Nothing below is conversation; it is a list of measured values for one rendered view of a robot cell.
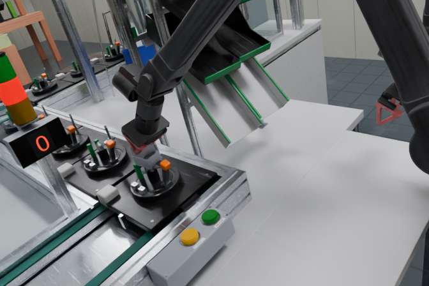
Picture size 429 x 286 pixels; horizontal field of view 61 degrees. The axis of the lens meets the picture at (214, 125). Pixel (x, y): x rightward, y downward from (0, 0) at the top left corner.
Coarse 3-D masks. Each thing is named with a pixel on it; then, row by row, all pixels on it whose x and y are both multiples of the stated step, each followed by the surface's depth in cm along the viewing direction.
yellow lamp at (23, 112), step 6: (24, 102) 80; (30, 102) 82; (6, 108) 80; (12, 108) 79; (18, 108) 80; (24, 108) 80; (30, 108) 82; (12, 114) 80; (18, 114) 80; (24, 114) 81; (30, 114) 82; (36, 114) 84; (18, 120) 81; (24, 120) 81; (30, 120) 82
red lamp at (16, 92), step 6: (18, 78) 80; (0, 84) 77; (6, 84) 77; (12, 84) 78; (18, 84) 79; (0, 90) 77; (6, 90) 77; (12, 90) 78; (18, 90) 79; (24, 90) 81; (0, 96) 79; (6, 96) 78; (12, 96) 78; (18, 96) 79; (24, 96) 80; (6, 102) 79; (12, 102) 79; (18, 102) 79
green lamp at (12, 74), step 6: (0, 60) 75; (6, 60) 77; (0, 66) 75; (6, 66) 76; (12, 66) 78; (0, 72) 76; (6, 72) 76; (12, 72) 78; (0, 78) 76; (6, 78) 77; (12, 78) 78
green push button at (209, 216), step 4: (204, 212) 86; (208, 212) 86; (212, 212) 86; (216, 212) 85; (204, 216) 85; (208, 216) 85; (212, 216) 84; (216, 216) 84; (204, 220) 84; (208, 220) 84; (212, 220) 83; (216, 220) 84
